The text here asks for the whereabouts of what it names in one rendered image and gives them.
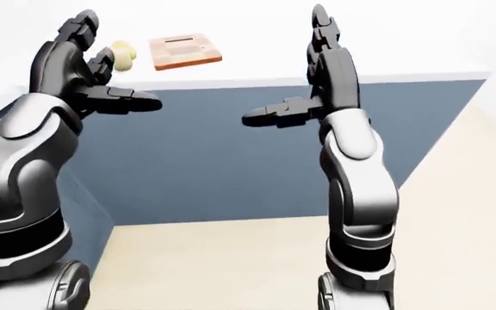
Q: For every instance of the wooden cutting board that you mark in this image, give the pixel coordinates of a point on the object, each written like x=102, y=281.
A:
x=184, y=50

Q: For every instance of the pale bread roll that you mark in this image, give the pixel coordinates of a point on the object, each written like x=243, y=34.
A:
x=125, y=47

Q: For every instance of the pale yellow cheese piece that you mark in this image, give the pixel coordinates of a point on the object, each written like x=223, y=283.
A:
x=124, y=63

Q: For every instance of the white counter with blue sides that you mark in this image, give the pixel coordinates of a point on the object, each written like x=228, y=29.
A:
x=239, y=135

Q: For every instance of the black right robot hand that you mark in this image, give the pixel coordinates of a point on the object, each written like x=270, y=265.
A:
x=338, y=74

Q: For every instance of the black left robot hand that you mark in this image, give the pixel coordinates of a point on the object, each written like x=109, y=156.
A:
x=60, y=66

